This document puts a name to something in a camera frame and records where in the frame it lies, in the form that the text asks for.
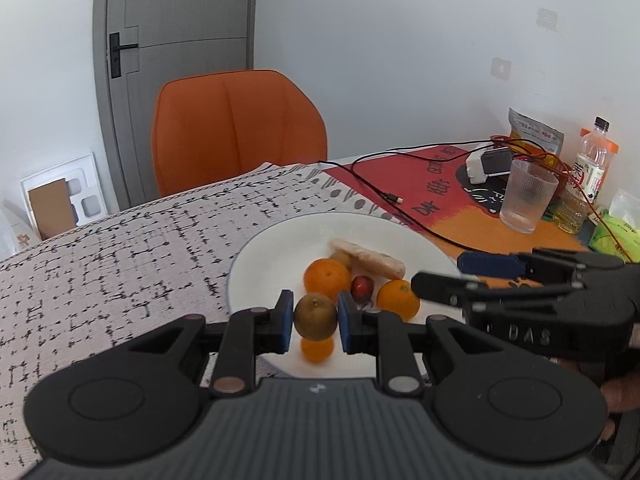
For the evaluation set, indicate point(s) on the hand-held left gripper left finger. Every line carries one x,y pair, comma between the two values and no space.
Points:
285,321

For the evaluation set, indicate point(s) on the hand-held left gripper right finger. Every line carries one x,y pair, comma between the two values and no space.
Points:
347,324

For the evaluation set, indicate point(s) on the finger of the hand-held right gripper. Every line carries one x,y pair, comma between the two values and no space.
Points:
487,263
435,289

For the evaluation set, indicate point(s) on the brown green round fruit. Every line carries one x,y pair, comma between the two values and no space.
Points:
315,316

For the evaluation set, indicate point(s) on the medium orange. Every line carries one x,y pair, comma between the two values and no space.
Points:
397,301

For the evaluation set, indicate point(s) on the small red fruit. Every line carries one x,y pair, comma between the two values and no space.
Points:
362,286

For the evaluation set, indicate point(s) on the small orange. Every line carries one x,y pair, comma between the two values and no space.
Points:
316,351

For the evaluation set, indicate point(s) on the large orange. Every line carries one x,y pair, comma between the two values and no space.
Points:
325,277

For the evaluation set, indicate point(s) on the white plate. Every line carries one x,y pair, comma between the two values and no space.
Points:
280,260

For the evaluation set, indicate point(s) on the person's right hand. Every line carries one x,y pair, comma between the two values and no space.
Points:
622,396

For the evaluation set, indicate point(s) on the ribbed glass cup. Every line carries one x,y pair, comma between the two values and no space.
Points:
527,200

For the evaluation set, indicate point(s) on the white power adapter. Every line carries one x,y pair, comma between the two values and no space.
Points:
477,165

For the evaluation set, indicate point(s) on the red orange printed mat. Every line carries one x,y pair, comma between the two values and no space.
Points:
425,185

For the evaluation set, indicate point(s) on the green tissue packet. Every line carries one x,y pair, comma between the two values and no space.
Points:
617,232

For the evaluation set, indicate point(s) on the grey snack packet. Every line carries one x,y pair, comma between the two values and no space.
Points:
537,132

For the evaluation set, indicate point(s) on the clear bottle orange label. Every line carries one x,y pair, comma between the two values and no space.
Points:
590,160

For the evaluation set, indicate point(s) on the white black patterned tablecloth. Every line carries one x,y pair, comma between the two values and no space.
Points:
125,260

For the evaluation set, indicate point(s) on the orange chair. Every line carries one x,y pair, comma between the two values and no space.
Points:
240,130

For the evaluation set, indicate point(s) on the white foam packaging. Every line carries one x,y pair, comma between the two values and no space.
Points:
87,180

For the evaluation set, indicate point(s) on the brown cardboard sheet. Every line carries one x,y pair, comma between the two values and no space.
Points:
52,207

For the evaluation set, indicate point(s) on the grey door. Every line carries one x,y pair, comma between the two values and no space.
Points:
185,20

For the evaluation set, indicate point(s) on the white wall outlet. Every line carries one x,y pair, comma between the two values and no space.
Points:
546,18
500,67

